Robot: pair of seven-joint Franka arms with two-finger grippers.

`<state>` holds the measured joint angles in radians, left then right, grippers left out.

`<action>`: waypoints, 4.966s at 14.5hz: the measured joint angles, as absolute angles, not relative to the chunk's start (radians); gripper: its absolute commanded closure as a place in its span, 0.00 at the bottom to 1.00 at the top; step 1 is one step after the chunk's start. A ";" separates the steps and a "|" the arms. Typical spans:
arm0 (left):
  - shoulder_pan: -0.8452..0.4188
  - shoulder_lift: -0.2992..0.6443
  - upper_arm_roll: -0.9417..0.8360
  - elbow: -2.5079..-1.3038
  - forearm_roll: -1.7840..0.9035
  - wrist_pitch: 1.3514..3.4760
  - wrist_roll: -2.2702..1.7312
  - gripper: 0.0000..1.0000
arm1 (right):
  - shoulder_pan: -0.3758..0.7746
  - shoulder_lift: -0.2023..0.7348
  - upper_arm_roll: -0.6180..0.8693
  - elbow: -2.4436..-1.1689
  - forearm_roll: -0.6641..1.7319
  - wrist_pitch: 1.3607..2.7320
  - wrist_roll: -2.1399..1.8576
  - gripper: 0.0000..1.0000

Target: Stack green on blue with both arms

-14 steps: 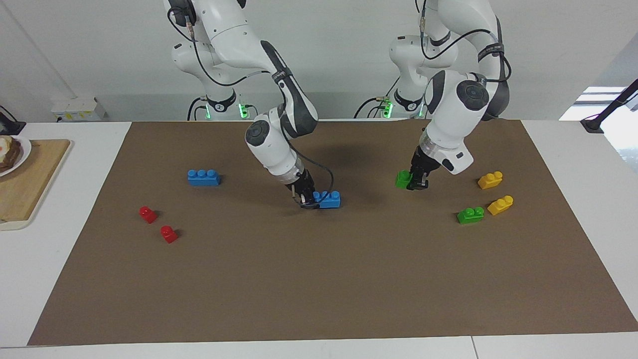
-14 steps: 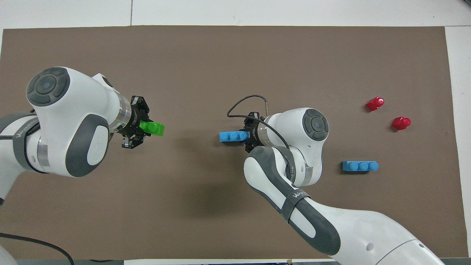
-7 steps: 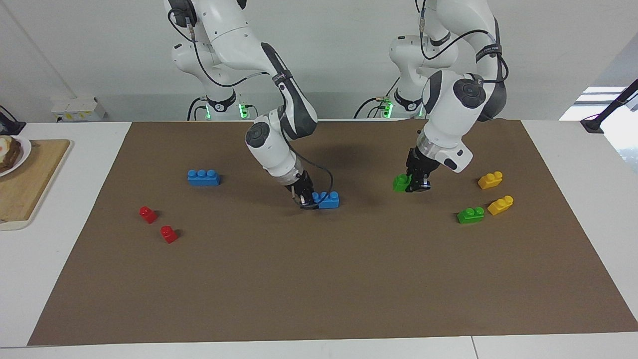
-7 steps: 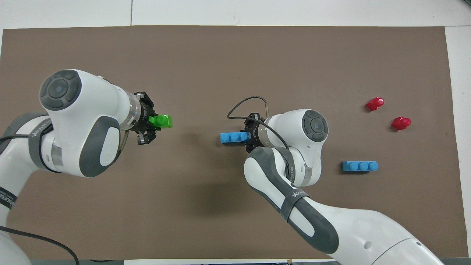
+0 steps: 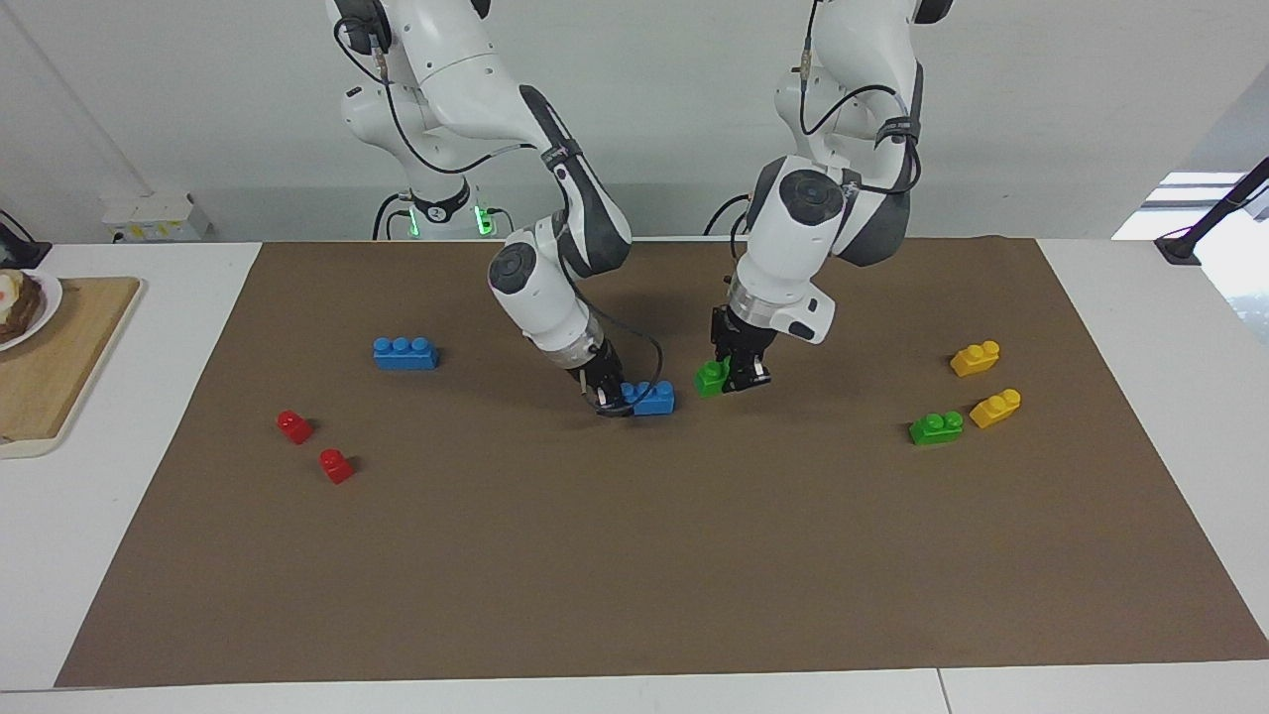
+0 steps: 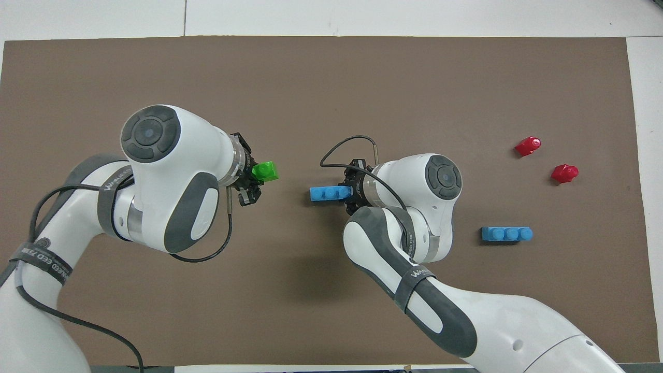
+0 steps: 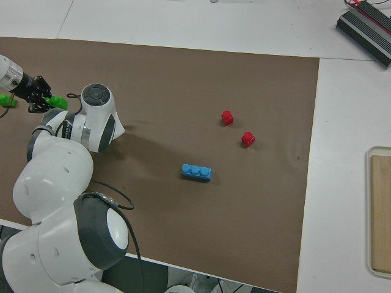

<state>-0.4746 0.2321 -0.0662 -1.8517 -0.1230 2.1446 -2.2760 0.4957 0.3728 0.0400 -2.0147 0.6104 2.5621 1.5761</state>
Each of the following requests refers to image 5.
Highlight yellow two-stud brick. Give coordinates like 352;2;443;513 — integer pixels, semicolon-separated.
949;340;1002;379
969;388;1023;430

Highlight black base cable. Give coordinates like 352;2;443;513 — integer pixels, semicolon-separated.
371;192;409;242

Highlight black camera stand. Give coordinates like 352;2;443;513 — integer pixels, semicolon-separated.
1154;156;1269;268

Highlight green brick white-marked studs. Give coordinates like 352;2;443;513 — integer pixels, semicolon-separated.
908;411;966;447

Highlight blue three-stud brick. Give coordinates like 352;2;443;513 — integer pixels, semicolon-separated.
621;381;677;417
372;336;440;372

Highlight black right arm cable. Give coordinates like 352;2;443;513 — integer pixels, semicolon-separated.
332;0;664;418

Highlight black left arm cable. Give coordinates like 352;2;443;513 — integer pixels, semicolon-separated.
792;0;925;196

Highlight white power socket box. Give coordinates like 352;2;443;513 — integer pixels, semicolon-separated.
101;190;213;243

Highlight white plate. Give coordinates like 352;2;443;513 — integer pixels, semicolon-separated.
0;269;64;354

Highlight brown table mat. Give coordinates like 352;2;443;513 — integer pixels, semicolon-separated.
55;236;1269;688

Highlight wooden cutting board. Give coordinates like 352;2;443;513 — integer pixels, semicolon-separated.
0;277;144;460

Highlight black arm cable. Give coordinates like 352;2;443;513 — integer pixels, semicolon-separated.
792;0;925;196
332;0;664;418

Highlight toast with egg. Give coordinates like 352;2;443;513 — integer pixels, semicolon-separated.
0;272;44;344

